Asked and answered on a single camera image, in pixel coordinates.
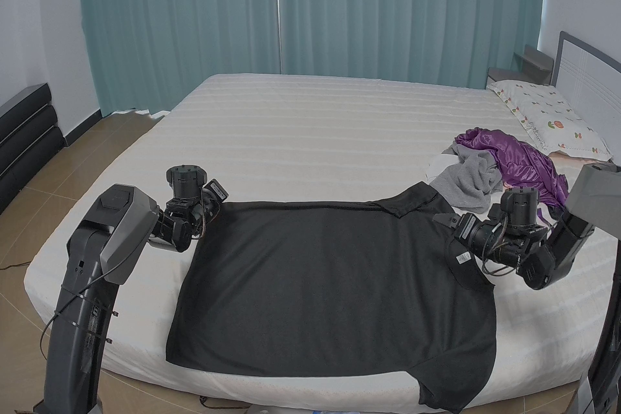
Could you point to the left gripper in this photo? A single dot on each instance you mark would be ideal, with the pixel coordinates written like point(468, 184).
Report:
point(218, 192)

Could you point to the black T-shirt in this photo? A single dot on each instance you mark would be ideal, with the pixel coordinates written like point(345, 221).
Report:
point(315, 286)

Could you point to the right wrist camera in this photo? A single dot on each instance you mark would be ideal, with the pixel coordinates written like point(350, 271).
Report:
point(496, 213)

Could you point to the white garment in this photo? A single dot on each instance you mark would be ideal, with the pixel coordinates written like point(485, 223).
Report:
point(439, 164)

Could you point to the white printed pillow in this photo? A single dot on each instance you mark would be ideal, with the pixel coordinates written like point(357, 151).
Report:
point(548, 116)

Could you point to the bed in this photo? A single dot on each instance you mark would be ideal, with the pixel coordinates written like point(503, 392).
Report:
point(315, 126)

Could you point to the grey bedside table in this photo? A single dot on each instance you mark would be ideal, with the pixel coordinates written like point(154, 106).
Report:
point(536, 60)

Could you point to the grey garment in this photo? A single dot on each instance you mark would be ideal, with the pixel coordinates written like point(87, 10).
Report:
point(465, 179)

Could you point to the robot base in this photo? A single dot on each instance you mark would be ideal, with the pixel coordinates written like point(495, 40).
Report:
point(330, 412)

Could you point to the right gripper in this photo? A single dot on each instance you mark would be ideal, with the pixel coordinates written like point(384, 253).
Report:
point(466, 231)

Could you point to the black chest of drawers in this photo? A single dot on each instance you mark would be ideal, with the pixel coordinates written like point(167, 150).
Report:
point(24, 135)

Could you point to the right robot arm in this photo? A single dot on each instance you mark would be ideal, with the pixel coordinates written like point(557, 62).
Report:
point(592, 193)

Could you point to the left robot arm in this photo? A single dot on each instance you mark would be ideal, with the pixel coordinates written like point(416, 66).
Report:
point(116, 227)

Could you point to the purple satin garment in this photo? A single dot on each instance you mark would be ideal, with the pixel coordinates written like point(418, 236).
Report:
point(524, 160)

